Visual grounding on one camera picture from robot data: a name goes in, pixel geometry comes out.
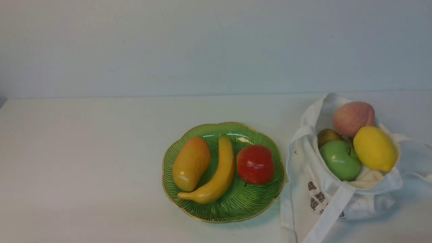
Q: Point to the pink peach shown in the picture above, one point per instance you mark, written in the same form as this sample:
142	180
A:
351	117

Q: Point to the white cloth bag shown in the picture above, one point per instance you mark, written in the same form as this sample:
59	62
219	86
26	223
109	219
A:
315	199

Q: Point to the yellow orange mango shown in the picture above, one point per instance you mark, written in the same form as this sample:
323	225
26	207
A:
191	163

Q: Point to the red apple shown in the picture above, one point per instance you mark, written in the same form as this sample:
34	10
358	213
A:
255	165

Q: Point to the yellow banana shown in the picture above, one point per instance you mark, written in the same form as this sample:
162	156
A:
221	180

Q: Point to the green scalloped plate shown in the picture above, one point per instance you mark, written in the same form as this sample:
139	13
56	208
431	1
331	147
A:
243	200

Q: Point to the brown green pear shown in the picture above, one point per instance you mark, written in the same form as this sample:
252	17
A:
327	135

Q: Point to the green apple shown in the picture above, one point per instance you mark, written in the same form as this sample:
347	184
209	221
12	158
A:
341	159

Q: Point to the yellow lemon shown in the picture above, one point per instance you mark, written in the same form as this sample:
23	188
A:
375	149

